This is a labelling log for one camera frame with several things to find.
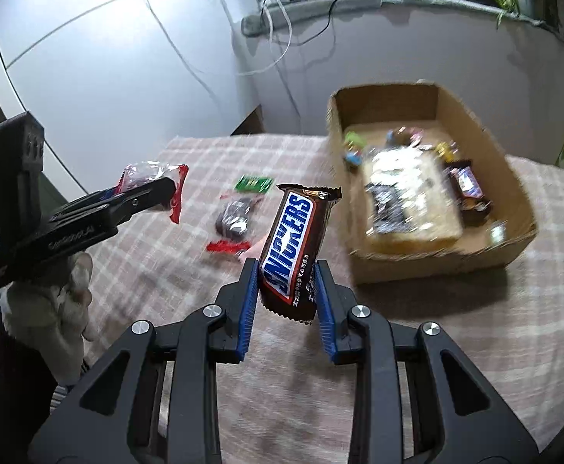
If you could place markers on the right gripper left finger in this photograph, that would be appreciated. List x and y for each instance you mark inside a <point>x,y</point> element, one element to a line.
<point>238,300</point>

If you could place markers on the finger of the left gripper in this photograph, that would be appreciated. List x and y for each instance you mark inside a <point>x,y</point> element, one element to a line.
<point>153,195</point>

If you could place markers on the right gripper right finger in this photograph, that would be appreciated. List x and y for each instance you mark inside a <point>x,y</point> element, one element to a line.
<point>333,304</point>

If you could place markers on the red clear snack packet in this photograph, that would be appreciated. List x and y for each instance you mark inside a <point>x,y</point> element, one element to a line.
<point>145,171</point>

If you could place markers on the Snickers chocolate bar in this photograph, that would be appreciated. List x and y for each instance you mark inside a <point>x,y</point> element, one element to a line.
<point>291,248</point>

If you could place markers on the green candy wrapper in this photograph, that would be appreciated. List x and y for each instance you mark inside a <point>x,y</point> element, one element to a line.
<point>259,185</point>

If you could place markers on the left white gloved hand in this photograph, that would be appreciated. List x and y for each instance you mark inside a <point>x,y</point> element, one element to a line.
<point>51,315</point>

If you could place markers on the dark candy red-end packet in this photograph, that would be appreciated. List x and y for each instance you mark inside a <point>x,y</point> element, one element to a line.
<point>233,224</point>

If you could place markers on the large bread package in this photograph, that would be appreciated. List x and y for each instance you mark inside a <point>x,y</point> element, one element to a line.
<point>410,208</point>

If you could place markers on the cardboard box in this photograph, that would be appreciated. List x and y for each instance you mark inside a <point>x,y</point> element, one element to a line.
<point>420,115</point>

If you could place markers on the small Snickers in box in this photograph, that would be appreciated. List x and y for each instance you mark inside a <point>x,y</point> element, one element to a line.
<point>473,205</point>

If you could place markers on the yellow candy in box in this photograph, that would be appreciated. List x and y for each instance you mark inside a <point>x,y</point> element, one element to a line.
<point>447,151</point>

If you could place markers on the grey windowsill cloth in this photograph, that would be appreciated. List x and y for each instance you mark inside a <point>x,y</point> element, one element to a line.
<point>256,24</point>

